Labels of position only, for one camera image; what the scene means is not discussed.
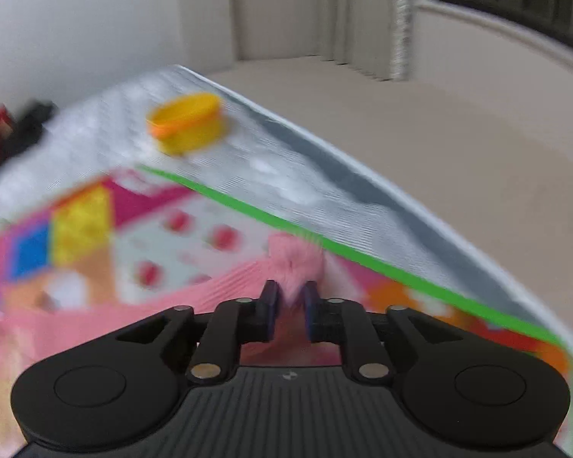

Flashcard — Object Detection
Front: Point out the grey curtain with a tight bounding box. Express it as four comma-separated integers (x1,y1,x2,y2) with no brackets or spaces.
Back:
229,0,414,82

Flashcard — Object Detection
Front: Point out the pink ribbed garment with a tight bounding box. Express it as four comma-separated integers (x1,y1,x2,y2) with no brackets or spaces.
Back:
0,234,345,421

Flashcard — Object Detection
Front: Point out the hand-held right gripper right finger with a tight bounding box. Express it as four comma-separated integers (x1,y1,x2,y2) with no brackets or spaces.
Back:
301,281,455,385

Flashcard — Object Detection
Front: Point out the colourful cartoon play mat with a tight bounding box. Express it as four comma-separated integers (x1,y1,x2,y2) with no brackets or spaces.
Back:
0,164,572,458

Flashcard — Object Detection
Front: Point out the black garment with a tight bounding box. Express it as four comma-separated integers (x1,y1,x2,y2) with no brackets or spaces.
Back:
0,98,58,189

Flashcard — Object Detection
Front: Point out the yellow round container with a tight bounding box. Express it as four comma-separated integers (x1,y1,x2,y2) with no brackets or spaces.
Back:
146,92,230,156

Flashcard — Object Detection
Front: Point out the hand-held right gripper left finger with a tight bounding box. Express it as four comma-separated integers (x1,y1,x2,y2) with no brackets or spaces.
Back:
116,280,283,385

